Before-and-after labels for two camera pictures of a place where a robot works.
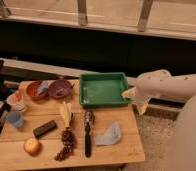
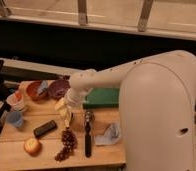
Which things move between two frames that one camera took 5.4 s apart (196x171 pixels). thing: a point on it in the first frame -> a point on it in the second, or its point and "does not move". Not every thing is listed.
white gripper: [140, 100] -> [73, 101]
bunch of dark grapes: [69, 142] does not move
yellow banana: [66, 110] does not move
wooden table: [45, 122] does not move
